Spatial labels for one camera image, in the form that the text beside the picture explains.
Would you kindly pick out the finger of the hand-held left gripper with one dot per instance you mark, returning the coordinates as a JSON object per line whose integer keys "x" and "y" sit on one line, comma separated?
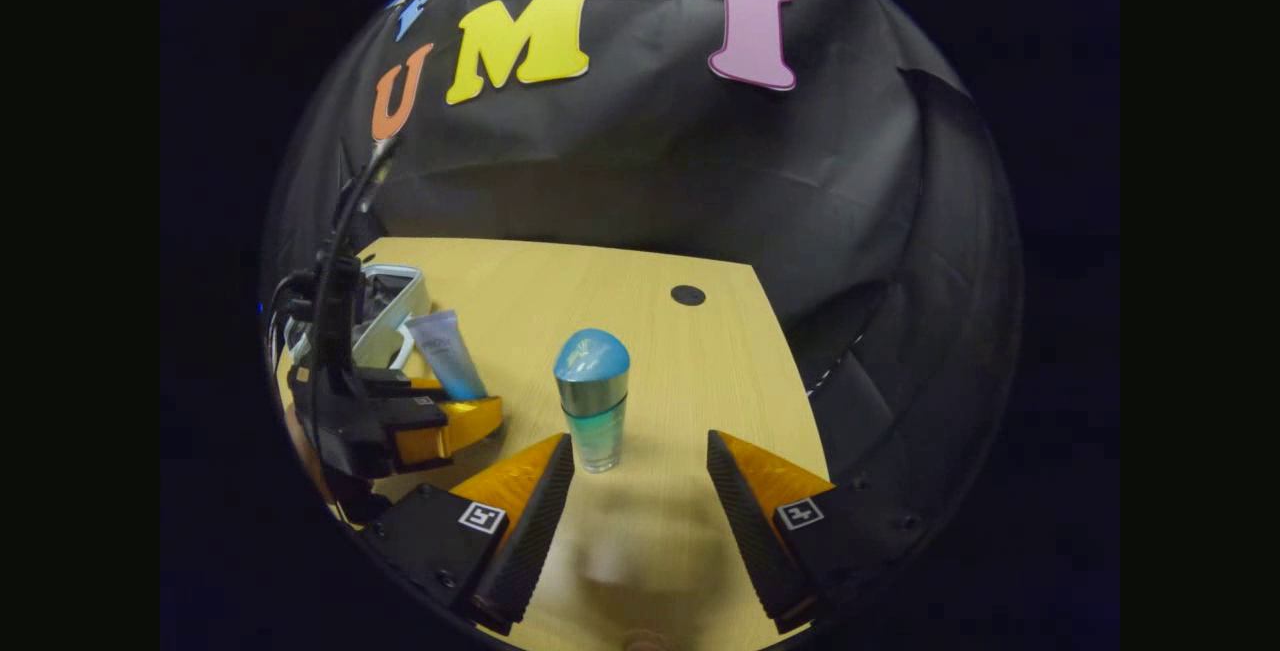
{"x": 450, "y": 431}
{"x": 400, "y": 386}

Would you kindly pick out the black backdrop cloth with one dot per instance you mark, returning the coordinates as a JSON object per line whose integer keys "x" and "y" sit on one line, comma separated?
{"x": 650, "y": 161}

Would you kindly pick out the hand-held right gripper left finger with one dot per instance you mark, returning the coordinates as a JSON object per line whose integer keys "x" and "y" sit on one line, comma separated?
{"x": 525, "y": 541}

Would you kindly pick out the blue capped green skincare bottle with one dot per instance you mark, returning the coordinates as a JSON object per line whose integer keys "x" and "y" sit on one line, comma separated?
{"x": 592, "y": 401}

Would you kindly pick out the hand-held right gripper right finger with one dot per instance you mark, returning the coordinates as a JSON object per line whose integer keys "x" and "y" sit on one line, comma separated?
{"x": 755, "y": 541}

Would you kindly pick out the light blue skincare tube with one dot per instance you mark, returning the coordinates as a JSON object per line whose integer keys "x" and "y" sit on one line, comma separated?
{"x": 445, "y": 351}

